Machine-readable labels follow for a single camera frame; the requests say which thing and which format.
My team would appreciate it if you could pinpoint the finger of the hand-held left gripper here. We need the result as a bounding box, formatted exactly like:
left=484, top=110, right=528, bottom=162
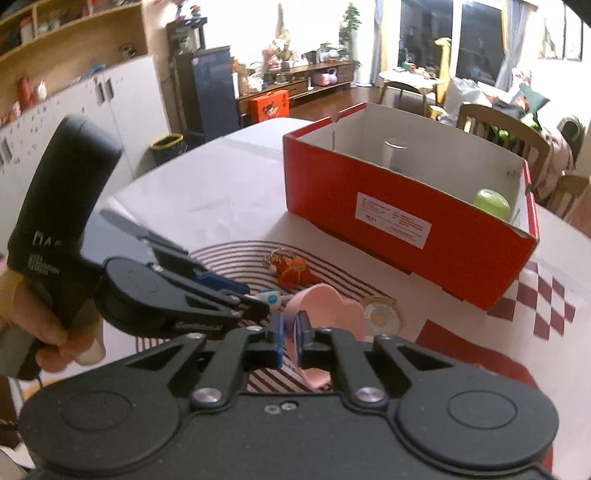
left=152, top=264, right=269, bottom=324
left=147, top=239, right=251, bottom=298

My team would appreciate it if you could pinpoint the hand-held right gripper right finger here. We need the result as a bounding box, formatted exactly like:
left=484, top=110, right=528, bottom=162
left=295, top=311, right=457, bottom=409

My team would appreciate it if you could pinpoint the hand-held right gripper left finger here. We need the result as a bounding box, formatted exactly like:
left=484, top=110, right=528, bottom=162
left=124, top=313, right=284, bottom=409

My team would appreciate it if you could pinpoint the pink plastic dish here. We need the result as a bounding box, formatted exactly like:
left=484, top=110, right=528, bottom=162
left=283, top=283, right=363, bottom=389

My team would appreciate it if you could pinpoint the small white blue figurine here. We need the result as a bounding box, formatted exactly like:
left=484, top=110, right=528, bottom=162
left=252, top=289, right=283, bottom=308

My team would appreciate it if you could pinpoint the red cardboard box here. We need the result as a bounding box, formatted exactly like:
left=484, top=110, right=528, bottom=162
left=282, top=102, right=540, bottom=311

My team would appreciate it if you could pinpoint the clear bottle with silver cap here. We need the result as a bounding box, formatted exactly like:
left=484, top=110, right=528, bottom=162
left=382, top=137, right=410, bottom=175

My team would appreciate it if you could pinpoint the round green plastic case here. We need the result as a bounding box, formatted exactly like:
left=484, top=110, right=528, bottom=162
left=473, top=188, right=513, bottom=222

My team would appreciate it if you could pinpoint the person's left hand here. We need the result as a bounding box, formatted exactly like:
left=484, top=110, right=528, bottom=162
left=0, top=270, right=106, bottom=370

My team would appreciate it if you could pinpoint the round yellowish tape roll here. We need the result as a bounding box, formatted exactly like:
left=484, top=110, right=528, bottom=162
left=359, top=296, right=406, bottom=339

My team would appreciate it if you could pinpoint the red and white printed tablecloth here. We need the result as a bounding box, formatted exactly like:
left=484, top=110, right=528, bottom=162
left=85, top=117, right=591, bottom=480

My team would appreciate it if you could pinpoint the yellow rimmed trash bin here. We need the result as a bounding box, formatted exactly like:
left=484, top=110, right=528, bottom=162
left=150, top=132, right=188, bottom=165

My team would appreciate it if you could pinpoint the white cabinet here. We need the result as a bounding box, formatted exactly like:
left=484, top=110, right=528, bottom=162
left=0, top=54, right=172, bottom=243

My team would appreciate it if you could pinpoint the orange printed carton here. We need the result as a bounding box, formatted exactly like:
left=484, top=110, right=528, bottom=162
left=248, top=89, right=292, bottom=123

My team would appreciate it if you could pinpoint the black mini fridge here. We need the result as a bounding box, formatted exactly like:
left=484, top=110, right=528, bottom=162
left=191, top=45, right=241, bottom=142

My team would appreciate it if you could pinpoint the black water dispenser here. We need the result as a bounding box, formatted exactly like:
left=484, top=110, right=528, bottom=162
left=165, top=17, right=209, bottom=136

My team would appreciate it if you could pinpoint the wooden tv stand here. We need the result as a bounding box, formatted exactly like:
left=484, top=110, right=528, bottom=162
left=237, top=60, right=362, bottom=112

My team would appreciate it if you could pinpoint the pink flower bouquet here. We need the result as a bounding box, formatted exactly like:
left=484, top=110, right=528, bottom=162
left=260, top=34, right=299, bottom=75

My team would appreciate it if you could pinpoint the light wooden coffee table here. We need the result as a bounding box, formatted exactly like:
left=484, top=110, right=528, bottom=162
left=378, top=68, right=444, bottom=105

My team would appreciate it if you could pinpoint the potted green plant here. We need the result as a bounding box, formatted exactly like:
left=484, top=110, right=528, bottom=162
left=339, top=2, right=364, bottom=87

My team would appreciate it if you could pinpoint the wooden dining chair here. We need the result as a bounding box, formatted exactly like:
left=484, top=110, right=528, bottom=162
left=546, top=170, right=591, bottom=220
left=456, top=103, right=556, bottom=186

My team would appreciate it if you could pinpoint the white plastic bag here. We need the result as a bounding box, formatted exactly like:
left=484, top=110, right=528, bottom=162
left=444, top=76, right=486, bottom=121

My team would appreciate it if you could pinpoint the yellow giraffe toy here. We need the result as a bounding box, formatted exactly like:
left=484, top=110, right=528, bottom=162
left=433, top=36, right=456, bottom=105

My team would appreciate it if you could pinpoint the orange toy keychain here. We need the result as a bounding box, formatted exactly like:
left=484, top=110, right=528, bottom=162
left=263, top=248, right=320, bottom=290

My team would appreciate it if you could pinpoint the wooden wall shelf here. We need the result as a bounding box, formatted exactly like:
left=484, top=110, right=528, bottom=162
left=0, top=0, right=149, bottom=126

